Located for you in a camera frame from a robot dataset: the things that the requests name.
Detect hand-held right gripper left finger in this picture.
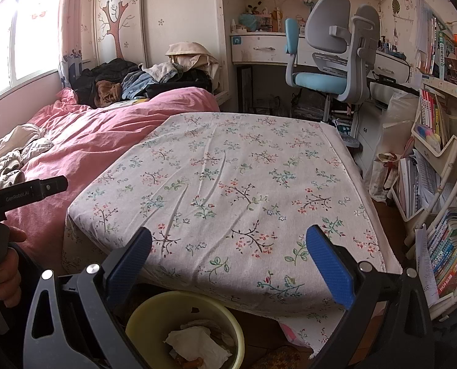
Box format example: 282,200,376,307
23,226,153,369

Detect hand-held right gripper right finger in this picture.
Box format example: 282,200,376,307
306,225,432,369

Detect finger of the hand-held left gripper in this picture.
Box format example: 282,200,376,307
40,175,69,203

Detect pale yellow plastic bin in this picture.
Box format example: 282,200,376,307
125,291,245,369

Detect large white tissue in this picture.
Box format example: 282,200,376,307
164,325,233,367

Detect orange carrot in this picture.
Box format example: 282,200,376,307
175,357,205,369

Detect person's left hand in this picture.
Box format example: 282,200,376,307
0,226,28,300

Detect cream clothes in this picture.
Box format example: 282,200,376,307
0,124,54,193

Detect pink duvet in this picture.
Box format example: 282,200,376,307
0,86,221,273

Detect brown garment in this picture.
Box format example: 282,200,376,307
95,80,122,109

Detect yellow white book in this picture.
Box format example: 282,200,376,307
107,98,150,109

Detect stack of papers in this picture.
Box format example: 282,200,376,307
399,150,440,216

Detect row of books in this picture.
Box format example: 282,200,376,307
418,86,457,296

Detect pile of clothes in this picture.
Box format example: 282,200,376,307
75,58,140,106

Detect blue jeans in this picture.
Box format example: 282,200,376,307
121,70,158,101

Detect floral tablecloth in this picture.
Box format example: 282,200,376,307
61,112,403,356

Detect window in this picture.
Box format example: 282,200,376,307
0,0,65,102

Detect white bookshelf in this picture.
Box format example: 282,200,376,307
390,81,457,319

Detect white grey garment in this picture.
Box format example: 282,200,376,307
141,62,179,83

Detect white plastic bag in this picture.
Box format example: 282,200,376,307
382,92,421,162

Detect black garment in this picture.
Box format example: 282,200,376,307
144,70,214,98

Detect pink curtain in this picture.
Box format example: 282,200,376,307
57,0,98,85

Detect tree decorated wardrobe door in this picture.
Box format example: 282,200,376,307
94,0,144,62

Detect beige garment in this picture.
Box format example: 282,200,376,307
165,42,219,72

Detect white desk with drawers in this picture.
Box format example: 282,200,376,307
230,31,290,66

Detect grey blue office chair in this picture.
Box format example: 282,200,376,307
285,0,381,150

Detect teal container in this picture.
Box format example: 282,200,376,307
239,13,260,32

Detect tote bag with red handles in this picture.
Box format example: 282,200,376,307
368,153,400,202

